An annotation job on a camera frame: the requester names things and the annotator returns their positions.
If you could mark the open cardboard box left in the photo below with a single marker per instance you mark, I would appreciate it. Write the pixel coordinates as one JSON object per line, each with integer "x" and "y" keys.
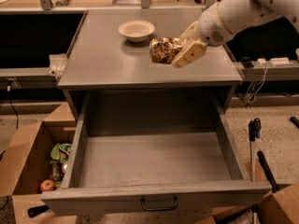
{"x": 28, "y": 135}

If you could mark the cardboard box right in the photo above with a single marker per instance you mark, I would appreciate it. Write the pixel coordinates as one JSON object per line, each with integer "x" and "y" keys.
{"x": 281, "y": 207}

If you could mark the black tripod stand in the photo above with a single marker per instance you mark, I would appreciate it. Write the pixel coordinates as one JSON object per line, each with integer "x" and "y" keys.
{"x": 255, "y": 127}

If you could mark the black drawer handle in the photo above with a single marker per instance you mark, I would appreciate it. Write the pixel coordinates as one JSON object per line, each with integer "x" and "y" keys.
{"x": 159, "y": 205}

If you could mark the grey metal drawer cabinet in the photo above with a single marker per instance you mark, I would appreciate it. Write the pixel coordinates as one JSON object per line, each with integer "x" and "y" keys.
{"x": 124, "y": 81}

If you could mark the open grey top drawer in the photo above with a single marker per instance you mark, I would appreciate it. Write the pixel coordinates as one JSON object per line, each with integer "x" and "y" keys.
{"x": 115, "y": 162}

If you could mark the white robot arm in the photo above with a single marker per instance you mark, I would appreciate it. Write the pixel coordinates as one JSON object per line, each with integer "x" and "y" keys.
{"x": 239, "y": 15}

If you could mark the white power strip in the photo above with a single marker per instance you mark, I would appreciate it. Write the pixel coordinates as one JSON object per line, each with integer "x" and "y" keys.
{"x": 274, "y": 61}

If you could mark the green snack bag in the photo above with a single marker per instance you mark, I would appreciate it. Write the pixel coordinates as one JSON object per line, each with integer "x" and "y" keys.
{"x": 61, "y": 152}

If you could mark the red apple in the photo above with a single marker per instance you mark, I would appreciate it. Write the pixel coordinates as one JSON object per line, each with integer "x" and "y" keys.
{"x": 47, "y": 185}

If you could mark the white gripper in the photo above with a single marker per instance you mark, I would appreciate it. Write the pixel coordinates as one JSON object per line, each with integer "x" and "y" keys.
{"x": 211, "y": 27}

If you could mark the white paper bowl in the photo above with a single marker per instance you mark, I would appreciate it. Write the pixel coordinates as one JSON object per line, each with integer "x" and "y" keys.
{"x": 136, "y": 30}

